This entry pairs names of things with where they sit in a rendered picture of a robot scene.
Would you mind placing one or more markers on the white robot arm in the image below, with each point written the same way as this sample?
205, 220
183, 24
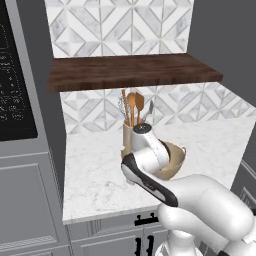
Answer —
200, 206

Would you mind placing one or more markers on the tan woven basket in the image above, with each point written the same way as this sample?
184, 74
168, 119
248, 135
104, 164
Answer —
175, 163

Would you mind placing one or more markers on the grey cabinet door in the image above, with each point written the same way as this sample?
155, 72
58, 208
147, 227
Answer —
158, 240
106, 245

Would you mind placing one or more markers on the grey tall cabinet unit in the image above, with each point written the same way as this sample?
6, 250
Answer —
30, 193

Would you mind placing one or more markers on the grey panelled side cabinet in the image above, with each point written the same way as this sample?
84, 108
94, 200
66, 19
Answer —
245, 190

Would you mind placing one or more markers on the beige utensil pot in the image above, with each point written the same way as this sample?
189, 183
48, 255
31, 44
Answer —
126, 135

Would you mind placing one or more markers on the metal whisk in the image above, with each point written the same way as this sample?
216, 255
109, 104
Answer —
123, 106

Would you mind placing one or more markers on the wooden spoon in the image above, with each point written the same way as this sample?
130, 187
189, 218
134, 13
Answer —
132, 103

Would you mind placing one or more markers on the grey metal spatula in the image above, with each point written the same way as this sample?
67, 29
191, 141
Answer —
149, 111

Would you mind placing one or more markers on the wooden spatula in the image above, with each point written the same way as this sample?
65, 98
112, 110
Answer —
139, 101

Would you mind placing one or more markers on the dark wooden shelf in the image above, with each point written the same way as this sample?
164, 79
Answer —
133, 71

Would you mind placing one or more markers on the grey drawer front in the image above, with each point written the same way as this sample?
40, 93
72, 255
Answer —
113, 222

